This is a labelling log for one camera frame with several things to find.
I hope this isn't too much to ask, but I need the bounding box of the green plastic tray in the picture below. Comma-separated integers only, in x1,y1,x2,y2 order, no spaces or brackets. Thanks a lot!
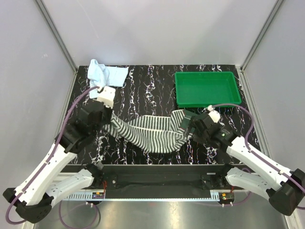
174,72,242,108

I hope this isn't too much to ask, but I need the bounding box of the green white striped towel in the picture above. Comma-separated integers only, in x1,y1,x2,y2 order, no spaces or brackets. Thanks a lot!
107,110,188,153

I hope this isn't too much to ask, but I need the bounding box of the aluminium frame rail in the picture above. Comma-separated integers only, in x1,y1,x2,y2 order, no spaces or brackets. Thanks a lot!
32,173,290,191

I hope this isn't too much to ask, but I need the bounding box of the right cable junction box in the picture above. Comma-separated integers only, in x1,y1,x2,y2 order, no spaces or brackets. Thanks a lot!
221,192,234,202

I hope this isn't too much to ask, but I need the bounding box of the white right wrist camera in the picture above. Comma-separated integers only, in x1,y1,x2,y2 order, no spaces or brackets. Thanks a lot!
207,105,221,123

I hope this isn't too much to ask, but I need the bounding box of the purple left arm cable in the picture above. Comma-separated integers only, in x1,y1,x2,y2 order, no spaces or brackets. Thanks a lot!
5,86,103,229

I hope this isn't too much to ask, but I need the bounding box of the cable junction box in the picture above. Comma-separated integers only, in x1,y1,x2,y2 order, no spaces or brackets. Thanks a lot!
92,192,105,199
221,192,234,202

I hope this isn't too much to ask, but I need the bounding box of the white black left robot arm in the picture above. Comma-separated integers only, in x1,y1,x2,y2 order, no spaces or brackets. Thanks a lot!
3,101,112,224

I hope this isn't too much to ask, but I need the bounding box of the left cable junction box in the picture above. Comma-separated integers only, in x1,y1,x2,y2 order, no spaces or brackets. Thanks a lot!
92,192,105,199

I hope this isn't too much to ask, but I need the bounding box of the light blue towel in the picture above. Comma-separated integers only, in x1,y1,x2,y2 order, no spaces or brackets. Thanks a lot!
87,59,129,88

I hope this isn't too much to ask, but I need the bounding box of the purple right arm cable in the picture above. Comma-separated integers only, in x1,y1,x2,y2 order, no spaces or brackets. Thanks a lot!
209,104,305,208

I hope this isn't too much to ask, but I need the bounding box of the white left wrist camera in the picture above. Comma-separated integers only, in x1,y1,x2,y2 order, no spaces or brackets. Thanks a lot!
96,86,116,109

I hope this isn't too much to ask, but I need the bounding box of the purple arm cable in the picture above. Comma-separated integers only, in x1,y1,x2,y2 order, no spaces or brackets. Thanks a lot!
5,86,103,229
209,104,305,208

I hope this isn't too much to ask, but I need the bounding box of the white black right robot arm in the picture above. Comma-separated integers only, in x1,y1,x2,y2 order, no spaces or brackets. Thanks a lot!
181,109,305,216

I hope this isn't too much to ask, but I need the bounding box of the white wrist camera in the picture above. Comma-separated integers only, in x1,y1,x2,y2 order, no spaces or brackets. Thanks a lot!
96,86,116,109
207,105,221,123

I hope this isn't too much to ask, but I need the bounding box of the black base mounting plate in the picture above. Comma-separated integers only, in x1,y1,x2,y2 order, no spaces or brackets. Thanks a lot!
75,164,244,198

